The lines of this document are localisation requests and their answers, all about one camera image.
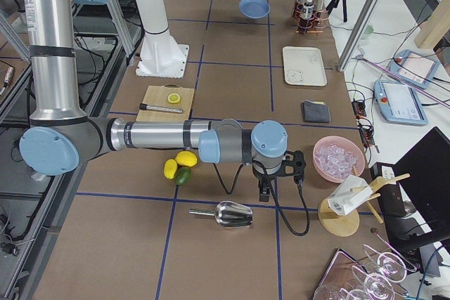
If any green lime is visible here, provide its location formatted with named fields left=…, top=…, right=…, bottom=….
left=174, top=167, right=191, bottom=185

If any aluminium frame post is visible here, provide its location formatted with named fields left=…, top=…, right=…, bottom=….
left=337, top=0, right=380, bottom=72

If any yellow lemon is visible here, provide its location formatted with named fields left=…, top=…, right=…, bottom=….
left=175, top=150, right=198, bottom=167
left=163, top=159, right=178, bottom=180

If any green small bowl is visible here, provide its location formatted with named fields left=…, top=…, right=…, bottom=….
left=361, top=24, right=374, bottom=42

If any blue teach pendant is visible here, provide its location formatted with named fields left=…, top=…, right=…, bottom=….
left=373, top=80, right=428, bottom=126
left=387, top=49, right=438, bottom=89

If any steel muddler rod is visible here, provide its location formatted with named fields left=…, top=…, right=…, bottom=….
left=139, top=103, right=184, bottom=114

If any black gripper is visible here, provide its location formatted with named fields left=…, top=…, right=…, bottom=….
left=252, top=164, right=276, bottom=202

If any wooden cup stand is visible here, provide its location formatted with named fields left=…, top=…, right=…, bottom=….
left=318, top=174, right=410, bottom=237

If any black camera tripod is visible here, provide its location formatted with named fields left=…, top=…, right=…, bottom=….
left=326, top=0, right=348, bottom=22

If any wine glass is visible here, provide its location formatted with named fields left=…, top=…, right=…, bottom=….
left=362, top=228, right=418, bottom=283
left=351, top=266, right=394, bottom=300

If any blue round plate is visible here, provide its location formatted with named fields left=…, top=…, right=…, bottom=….
left=238, top=0, right=270, bottom=19

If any white paper carton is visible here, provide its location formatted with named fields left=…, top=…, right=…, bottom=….
left=326, top=175, right=373, bottom=216

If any copper wire bottle rack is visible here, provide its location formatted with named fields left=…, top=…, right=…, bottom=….
left=292, top=0, right=321, bottom=34

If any pink ice bowl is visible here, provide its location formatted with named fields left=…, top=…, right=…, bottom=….
left=313, top=136, right=366, bottom=183

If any half lemon slice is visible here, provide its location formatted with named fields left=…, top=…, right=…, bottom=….
left=167, top=93, right=181, bottom=104

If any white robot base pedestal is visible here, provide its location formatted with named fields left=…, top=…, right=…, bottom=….
left=136, top=0, right=189, bottom=78

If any black monitor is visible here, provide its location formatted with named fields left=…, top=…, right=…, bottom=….
left=380, top=127, right=449, bottom=253

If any wooden cutting board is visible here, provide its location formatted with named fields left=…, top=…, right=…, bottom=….
left=136, top=86, right=195, bottom=122

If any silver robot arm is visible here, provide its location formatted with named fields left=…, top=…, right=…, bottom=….
left=19, top=0, right=288, bottom=201

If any steel ice scoop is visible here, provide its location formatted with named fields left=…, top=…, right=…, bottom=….
left=188, top=201, right=253, bottom=228

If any cream bear tray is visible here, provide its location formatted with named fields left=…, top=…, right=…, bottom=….
left=282, top=46, right=327, bottom=86

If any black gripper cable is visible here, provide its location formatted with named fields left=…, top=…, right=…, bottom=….
left=212, top=159, right=310, bottom=236

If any grey folded cloth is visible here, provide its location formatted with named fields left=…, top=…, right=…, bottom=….
left=301, top=100, right=331, bottom=123

